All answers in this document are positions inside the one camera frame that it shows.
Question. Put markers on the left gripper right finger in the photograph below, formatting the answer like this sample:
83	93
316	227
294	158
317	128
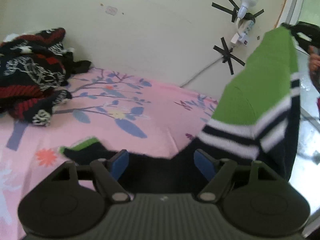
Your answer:
206	164

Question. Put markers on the person's right hand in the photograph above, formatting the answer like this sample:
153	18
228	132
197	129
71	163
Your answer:
314	65

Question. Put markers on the white power strip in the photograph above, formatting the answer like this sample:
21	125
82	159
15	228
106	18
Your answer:
243	27

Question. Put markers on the pink patterned bed sheet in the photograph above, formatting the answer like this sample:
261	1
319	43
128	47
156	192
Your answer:
121	111

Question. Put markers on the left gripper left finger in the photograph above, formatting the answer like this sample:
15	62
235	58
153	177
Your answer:
118	164

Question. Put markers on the green black striped sweater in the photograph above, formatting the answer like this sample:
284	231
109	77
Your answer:
257	119

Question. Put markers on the red black patterned sweater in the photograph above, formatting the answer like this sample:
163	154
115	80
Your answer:
35	68

